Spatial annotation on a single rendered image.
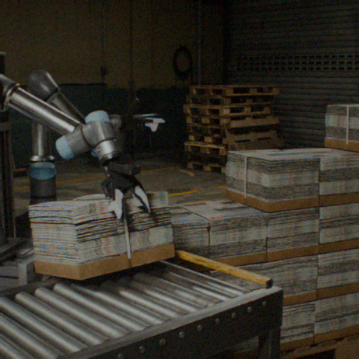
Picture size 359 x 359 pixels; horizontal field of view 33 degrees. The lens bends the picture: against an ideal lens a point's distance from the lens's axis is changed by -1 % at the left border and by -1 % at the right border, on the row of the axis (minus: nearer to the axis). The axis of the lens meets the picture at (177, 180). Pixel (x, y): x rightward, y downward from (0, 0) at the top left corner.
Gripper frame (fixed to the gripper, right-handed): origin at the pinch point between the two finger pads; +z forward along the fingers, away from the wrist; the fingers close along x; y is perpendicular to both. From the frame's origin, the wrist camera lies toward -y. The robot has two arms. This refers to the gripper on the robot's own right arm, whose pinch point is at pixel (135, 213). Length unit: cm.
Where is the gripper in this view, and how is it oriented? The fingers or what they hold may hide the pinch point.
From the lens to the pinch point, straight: 187.1
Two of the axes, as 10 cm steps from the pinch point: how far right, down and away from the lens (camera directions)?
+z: 3.5, 9.1, -2.3
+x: -7.5, 1.2, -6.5
